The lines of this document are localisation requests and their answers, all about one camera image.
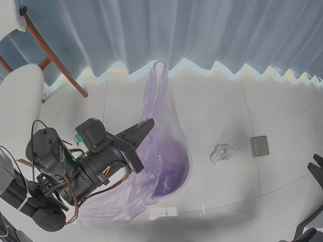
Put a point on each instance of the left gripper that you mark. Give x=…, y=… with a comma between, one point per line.
x=106, y=165

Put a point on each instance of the purple plastic bag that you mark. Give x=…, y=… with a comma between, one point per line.
x=161, y=125

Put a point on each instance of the white wooden chair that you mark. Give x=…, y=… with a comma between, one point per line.
x=20, y=97

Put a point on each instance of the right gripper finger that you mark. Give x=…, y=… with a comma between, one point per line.
x=318, y=170
x=320, y=159

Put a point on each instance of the white trash bin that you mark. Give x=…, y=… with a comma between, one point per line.
x=191, y=170

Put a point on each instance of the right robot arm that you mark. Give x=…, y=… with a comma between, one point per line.
x=307, y=233

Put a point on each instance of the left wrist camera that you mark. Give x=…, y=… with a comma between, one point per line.
x=92, y=132

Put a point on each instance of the blue-green curtain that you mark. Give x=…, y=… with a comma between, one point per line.
x=176, y=21

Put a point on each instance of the crumpled white paper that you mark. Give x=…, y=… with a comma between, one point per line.
x=222, y=155

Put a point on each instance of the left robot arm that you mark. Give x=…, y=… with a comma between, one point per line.
x=48, y=150

